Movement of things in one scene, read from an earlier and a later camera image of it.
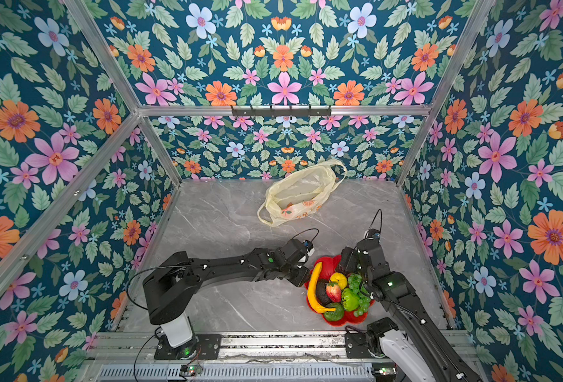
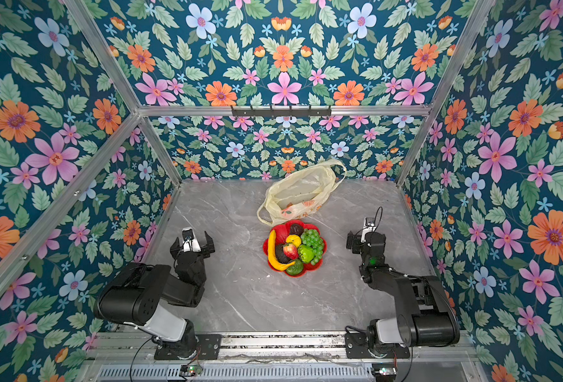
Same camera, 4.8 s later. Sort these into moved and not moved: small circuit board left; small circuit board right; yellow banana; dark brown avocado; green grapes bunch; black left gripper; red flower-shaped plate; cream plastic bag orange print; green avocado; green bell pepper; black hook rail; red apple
Moved: black left gripper; red flower-shaped plate; red apple; dark brown avocado; yellow banana; green grapes bunch; green avocado; green bell pepper
Not moved: cream plastic bag orange print; small circuit board left; black hook rail; small circuit board right
